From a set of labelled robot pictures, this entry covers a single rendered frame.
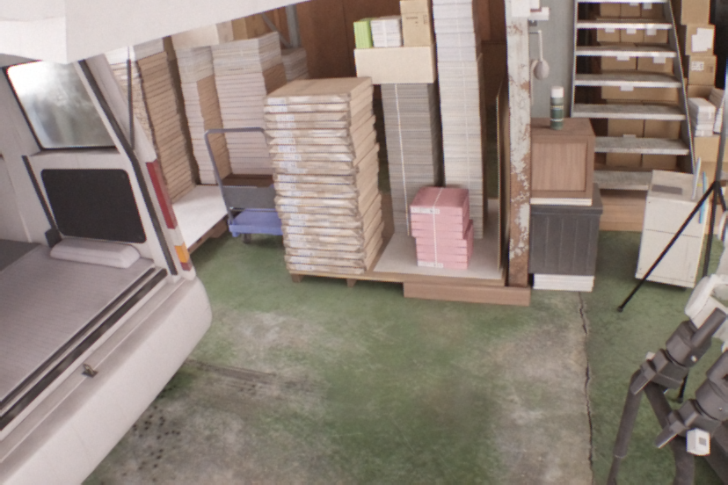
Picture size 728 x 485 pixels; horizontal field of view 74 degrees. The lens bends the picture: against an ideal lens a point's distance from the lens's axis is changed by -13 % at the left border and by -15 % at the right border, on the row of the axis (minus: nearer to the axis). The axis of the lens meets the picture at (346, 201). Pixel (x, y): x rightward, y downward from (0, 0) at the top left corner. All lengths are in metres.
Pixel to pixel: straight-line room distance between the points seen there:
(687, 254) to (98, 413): 2.75
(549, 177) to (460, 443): 1.34
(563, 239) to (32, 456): 2.50
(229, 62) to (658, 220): 3.36
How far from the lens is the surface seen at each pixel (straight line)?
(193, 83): 4.54
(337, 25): 7.21
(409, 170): 3.24
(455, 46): 3.01
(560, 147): 2.73
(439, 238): 2.99
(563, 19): 3.42
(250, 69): 4.52
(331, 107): 2.76
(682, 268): 3.11
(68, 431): 1.94
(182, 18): 0.66
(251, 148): 4.72
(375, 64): 3.12
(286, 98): 2.85
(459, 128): 3.12
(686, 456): 1.30
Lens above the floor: 1.70
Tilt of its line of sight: 24 degrees down
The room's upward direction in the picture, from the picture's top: 7 degrees counter-clockwise
